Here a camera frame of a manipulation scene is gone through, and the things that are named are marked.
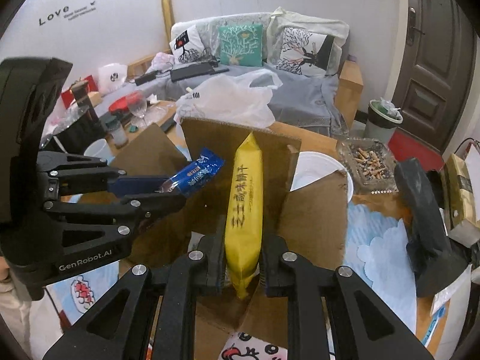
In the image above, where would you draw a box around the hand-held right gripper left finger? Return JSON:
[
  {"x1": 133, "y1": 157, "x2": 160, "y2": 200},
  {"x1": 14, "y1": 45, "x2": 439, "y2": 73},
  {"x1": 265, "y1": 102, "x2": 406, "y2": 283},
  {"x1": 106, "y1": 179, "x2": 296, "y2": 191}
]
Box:
[{"x1": 42, "y1": 227, "x2": 227, "y2": 360}]

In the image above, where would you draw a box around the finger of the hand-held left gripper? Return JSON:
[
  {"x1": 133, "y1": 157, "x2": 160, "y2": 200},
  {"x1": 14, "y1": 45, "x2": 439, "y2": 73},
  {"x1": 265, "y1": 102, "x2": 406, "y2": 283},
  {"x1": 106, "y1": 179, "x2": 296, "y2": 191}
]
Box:
[
  {"x1": 43, "y1": 194, "x2": 186, "y2": 250},
  {"x1": 37, "y1": 152, "x2": 177, "y2": 199}
]

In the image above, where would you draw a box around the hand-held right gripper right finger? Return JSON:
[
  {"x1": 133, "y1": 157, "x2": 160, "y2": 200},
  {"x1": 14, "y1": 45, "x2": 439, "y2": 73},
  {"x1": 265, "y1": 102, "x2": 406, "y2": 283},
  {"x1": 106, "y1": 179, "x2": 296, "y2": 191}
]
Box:
[{"x1": 262, "y1": 233, "x2": 436, "y2": 360}]

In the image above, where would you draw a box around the dark blue snack packet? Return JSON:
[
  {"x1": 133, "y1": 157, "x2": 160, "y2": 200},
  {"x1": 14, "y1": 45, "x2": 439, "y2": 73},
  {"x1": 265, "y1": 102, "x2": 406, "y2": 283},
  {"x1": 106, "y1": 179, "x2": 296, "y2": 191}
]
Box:
[{"x1": 157, "y1": 147, "x2": 226, "y2": 199}]

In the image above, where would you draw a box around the yellow snack packet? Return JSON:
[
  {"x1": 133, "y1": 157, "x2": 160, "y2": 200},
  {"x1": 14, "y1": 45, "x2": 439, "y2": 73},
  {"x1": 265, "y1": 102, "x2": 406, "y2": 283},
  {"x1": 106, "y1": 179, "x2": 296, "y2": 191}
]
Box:
[{"x1": 224, "y1": 132, "x2": 263, "y2": 301}]

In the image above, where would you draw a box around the cardboard box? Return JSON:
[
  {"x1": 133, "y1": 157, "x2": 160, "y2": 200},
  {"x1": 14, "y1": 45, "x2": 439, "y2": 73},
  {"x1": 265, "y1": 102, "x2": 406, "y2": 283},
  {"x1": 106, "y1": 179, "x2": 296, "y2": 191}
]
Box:
[{"x1": 109, "y1": 117, "x2": 349, "y2": 360}]

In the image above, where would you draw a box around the white mug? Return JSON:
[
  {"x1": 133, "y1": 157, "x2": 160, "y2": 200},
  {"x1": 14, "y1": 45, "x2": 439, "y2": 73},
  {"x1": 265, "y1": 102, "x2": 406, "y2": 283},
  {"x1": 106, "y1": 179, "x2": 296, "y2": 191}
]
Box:
[{"x1": 83, "y1": 139, "x2": 115, "y2": 166}]

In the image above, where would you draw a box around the spice jar with dark lid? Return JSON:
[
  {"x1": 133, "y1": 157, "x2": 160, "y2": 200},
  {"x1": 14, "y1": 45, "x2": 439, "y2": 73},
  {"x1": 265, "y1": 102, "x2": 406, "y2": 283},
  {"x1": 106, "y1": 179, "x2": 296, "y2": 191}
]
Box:
[{"x1": 105, "y1": 117, "x2": 129, "y2": 149}]

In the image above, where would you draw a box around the black kettle pot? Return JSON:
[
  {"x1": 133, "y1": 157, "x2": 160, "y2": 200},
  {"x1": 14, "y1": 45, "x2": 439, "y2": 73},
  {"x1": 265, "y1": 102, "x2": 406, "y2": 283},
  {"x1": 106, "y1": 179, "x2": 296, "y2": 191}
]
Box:
[{"x1": 52, "y1": 105, "x2": 107, "y2": 154}]

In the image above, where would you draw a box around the red gift bag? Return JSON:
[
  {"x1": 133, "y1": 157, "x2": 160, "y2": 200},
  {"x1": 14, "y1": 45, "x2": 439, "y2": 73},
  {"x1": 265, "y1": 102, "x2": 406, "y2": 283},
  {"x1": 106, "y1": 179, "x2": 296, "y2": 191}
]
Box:
[{"x1": 60, "y1": 76, "x2": 97, "y2": 109}]

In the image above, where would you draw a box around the wine glass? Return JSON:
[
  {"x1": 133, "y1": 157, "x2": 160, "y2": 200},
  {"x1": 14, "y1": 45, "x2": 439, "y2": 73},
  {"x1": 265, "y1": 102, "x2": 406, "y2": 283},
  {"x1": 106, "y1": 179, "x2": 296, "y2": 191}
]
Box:
[{"x1": 125, "y1": 91, "x2": 149, "y2": 128}]

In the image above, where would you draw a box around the red plate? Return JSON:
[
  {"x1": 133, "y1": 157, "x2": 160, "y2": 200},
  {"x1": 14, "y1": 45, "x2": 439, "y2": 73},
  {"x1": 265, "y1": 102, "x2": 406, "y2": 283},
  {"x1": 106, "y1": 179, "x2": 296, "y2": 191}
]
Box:
[{"x1": 109, "y1": 97, "x2": 132, "y2": 114}]

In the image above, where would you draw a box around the cartoon printed tablecloth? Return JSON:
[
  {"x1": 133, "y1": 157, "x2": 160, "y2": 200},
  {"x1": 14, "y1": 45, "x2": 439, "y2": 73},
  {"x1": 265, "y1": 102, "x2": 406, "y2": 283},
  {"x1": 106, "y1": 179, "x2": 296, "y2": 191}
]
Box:
[{"x1": 45, "y1": 191, "x2": 417, "y2": 360}]

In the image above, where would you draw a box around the white disposable bowl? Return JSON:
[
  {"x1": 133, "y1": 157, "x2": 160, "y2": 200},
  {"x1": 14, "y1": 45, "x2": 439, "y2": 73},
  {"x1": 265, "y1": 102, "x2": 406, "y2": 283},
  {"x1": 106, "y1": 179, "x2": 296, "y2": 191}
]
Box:
[{"x1": 290, "y1": 151, "x2": 355, "y2": 203}]

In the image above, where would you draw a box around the white paper bag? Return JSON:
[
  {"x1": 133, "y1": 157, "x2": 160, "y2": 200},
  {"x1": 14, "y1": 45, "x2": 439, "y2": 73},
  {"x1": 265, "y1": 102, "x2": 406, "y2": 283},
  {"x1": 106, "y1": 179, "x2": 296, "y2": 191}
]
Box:
[{"x1": 98, "y1": 63, "x2": 128, "y2": 94}]

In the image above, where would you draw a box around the black power adapter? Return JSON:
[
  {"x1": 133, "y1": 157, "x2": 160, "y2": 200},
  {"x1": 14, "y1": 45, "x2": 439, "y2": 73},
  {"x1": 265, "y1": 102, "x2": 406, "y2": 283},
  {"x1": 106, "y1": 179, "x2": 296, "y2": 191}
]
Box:
[{"x1": 134, "y1": 71, "x2": 158, "y2": 86}]

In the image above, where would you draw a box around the black laptop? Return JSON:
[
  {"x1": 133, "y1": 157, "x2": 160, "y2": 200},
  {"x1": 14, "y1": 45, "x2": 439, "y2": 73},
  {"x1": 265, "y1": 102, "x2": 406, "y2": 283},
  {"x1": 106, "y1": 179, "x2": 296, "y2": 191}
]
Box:
[{"x1": 169, "y1": 62, "x2": 229, "y2": 82}]

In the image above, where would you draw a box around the white plastic bag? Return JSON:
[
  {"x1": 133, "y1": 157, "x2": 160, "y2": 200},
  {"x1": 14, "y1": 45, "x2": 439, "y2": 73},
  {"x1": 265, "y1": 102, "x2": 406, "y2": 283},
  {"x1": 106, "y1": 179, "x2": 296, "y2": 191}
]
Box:
[{"x1": 174, "y1": 68, "x2": 284, "y2": 128}]

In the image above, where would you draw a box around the pink plastic bag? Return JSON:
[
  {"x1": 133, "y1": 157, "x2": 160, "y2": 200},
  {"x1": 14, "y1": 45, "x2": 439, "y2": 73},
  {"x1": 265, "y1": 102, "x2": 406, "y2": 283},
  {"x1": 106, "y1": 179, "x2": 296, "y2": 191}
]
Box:
[{"x1": 152, "y1": 52, "x2": 175, "y2": 70}]

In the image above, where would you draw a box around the glass ashtray with cigarette butts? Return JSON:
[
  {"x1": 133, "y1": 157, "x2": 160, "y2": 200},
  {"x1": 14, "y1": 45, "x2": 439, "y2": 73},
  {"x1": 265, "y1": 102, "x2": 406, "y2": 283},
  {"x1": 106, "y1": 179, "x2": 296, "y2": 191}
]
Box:
[{"x1": 337, "y1": 139, "x2": 398, "y2": 196}]

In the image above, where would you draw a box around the white tree print cushion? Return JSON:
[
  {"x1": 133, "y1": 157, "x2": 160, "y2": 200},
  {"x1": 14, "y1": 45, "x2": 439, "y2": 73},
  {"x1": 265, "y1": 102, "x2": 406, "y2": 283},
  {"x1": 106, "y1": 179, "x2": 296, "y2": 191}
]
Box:
[{"x1": 169, "y1": 25, "x2": 211, "y2": 64}]

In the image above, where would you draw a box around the black plastic bag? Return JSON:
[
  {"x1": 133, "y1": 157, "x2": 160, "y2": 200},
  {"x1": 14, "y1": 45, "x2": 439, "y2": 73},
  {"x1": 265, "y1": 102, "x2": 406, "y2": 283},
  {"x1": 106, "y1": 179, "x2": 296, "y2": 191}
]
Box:
[{"x1": 394, "y1": 157, "x2": 469, "y2": 297}]

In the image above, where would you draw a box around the wooden board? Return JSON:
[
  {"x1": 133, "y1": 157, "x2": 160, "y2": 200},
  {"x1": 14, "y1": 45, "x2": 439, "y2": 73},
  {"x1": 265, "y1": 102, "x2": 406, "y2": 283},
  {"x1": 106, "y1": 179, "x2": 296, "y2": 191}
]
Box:
[{"x1": 161, "y1": 0, "x2": 176, "y2": 51}]

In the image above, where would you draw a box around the blue toothbrush pack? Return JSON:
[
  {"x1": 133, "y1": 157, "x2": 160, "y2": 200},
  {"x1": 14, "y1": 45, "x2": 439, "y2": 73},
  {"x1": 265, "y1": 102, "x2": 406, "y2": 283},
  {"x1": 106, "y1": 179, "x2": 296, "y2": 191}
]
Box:
[{"x1": 422, "y1": 305, "x2": 447, "y2": 347}]

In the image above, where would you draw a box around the teal coral print cushion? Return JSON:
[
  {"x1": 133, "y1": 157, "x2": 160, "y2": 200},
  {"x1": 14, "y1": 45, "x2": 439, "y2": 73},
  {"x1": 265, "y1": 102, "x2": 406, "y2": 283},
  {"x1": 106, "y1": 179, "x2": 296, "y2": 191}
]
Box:
[{"x1": 218, "y1": 23, "x2": 264, "y2": 67}]

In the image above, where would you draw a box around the grey sofa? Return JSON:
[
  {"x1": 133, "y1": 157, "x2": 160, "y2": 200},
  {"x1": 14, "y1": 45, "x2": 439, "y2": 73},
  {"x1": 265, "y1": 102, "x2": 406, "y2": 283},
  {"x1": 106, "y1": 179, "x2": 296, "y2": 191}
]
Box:
[{"x1": 49, "y1": 12, "x2": 351, "y2": 137}]

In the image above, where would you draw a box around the green trash bin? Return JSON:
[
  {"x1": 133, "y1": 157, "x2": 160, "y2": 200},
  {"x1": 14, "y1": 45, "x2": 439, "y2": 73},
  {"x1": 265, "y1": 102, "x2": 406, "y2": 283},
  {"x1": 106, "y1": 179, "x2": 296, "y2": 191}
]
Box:
[{"x1": 364, "y1": 97, "x2": 404, "y2": 145}]

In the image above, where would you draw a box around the red doormat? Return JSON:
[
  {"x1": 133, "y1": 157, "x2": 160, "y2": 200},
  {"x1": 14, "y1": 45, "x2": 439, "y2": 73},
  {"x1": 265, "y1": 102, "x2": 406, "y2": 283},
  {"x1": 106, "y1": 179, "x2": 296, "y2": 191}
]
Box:
[{"x1": 388, "y1": 131, "x2": 445, "y2": 155}]

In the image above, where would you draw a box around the wooden side table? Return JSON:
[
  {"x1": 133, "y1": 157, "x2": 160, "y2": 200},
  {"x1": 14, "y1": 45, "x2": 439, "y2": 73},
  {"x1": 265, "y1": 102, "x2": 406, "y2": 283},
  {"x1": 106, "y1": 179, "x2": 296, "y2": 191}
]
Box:
[{"x1": 334, "y1": 60, "x2": 364, "y2": 128}]

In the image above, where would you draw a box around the gold tissue box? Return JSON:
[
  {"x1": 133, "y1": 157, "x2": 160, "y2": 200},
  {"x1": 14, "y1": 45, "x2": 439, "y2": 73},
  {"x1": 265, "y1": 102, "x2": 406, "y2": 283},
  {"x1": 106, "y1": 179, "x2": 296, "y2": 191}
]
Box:
[{"x1": 444, "y1": 153, "x2": 480, "y2": 233}]

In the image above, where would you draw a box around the white cushion with black patch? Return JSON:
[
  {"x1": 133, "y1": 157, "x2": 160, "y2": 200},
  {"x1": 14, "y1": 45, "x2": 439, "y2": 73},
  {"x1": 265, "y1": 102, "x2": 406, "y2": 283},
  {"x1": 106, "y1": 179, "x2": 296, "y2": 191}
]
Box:
[{"x1": 267, "y1": 26, "x2": 338, "y2": 77}]

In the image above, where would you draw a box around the dark brown door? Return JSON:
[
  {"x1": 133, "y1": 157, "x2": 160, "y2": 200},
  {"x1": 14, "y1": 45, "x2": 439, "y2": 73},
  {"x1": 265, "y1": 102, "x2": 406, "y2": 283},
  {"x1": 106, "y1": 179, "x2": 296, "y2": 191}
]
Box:
[{"x1": 390, "y1": 0, "x2": 477, "y2": 136}]

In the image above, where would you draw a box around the black wall lettering sticker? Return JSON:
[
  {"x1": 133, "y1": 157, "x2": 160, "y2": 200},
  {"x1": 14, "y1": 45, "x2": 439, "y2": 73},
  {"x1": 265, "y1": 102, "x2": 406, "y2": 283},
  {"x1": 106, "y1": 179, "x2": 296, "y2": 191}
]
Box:
[{"x1": 37, "y1": 2, "x2": 99, "y2": 27}]

